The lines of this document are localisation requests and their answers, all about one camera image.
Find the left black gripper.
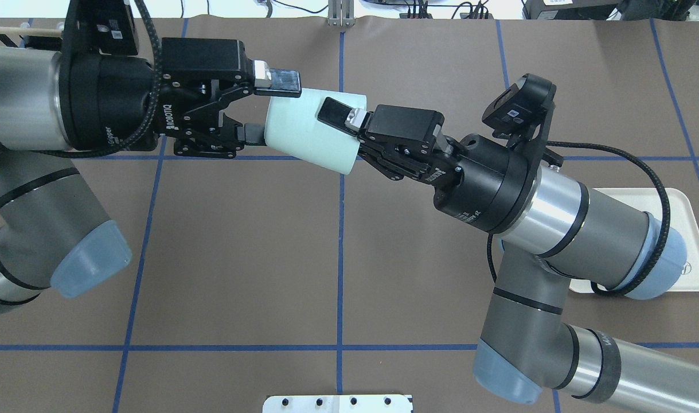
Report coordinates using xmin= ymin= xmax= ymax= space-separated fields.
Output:
xmin=64 ymin=38 xmax=302 ymax=158

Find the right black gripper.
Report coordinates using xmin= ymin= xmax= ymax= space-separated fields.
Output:
xmin=317 ymin=97 xmax=538 ymax=233

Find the pale green plastic cup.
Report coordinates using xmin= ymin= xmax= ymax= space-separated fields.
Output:
xmin=264 ymin=88 xmax=367 ymax=174

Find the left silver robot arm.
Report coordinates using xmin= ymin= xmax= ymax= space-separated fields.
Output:
xmin=0 ymin=38 xmax=302 ymax=315

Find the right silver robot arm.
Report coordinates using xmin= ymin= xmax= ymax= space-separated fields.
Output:
xmin=317 ymin=91 xmax=699 ymax=412

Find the beige rabbit serving tray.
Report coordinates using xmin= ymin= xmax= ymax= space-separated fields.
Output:
xmin=569 ymin=188 xmax=699 ymax=300

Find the black orange connector box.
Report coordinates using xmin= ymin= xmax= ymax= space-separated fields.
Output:
xmin=399 ymin=1 xmax=433 ymax=20

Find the black device box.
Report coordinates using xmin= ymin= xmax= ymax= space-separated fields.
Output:
xmin=522 ymin=1 xmax=621 ymax=21

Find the aluminium frame post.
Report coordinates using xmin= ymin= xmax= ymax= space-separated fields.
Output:
xmin=326 ymin=0 xmax=356 ymax=27

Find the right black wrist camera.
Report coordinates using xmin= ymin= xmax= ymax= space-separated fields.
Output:
xmin=481 ymin=73 xmax=564 ymax=167

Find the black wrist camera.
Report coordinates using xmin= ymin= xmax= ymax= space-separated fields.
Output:
xmin=61 ymin=1 xmax=139 ymax=56
xmin=481 ymin=73 xmax=564 ymax=167

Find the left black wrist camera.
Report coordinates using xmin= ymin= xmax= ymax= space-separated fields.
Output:
xmin=61 ymin=1 xmax=139 ymax=56

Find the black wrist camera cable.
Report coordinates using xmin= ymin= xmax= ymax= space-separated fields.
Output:
xmin=487 ymin=141 xmax=671 ymax=297

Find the black wire cup rack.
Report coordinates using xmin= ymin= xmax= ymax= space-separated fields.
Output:
xmin=0 ymin=24 xmax=63 ymax=47

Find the white metal base plate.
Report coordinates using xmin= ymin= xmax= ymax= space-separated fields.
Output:
xmin=261 ymin=394 xmax=414 ymax=412

